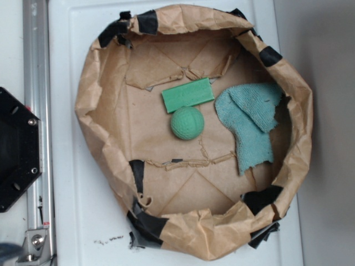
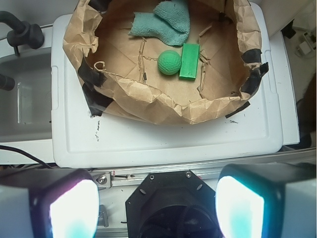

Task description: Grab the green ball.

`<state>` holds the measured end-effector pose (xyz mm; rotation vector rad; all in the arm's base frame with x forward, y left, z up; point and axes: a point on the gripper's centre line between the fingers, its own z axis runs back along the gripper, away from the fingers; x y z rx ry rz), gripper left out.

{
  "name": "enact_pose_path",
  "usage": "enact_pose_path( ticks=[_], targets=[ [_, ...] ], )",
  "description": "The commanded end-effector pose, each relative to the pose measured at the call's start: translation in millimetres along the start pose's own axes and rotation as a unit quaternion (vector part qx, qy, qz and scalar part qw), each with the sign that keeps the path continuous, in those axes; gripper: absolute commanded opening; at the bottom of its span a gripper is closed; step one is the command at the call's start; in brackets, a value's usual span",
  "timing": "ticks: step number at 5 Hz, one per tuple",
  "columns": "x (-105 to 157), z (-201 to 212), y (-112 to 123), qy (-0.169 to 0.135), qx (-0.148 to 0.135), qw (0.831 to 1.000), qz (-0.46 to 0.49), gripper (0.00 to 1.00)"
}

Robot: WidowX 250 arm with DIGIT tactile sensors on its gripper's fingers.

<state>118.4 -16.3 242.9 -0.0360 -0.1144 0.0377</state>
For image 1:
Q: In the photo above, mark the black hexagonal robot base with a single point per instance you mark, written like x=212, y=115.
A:
x=20, y=153

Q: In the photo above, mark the green dimpled ball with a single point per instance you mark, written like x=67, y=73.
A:
x=187, y=123

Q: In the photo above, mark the green rectangular block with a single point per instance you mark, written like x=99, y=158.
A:
x=190, y=94

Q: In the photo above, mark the brown paper bag tray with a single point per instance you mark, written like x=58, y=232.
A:
x=187, y=195

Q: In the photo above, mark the light blue terry cloth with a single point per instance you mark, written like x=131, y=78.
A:
x=248, y=111

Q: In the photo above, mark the white plastic tray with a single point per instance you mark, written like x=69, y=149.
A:
x=91, y=228

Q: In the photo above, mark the aluminium extrusion rail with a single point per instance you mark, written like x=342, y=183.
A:
x=40, y=197

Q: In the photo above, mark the metal corner bracket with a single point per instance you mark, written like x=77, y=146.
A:
x=36, y=248

